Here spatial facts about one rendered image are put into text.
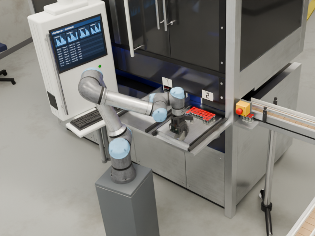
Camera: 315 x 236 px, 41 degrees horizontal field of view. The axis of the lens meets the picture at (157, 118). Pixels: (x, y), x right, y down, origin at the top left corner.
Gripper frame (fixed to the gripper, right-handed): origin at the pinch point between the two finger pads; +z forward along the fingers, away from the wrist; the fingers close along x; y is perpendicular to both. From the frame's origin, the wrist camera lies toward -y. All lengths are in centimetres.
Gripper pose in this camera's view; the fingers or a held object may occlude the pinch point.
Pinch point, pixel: (182, 139)
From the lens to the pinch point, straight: 250.8
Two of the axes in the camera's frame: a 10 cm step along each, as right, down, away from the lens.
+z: 0.8, 8.3, 5.5
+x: 7.6, 3.0, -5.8
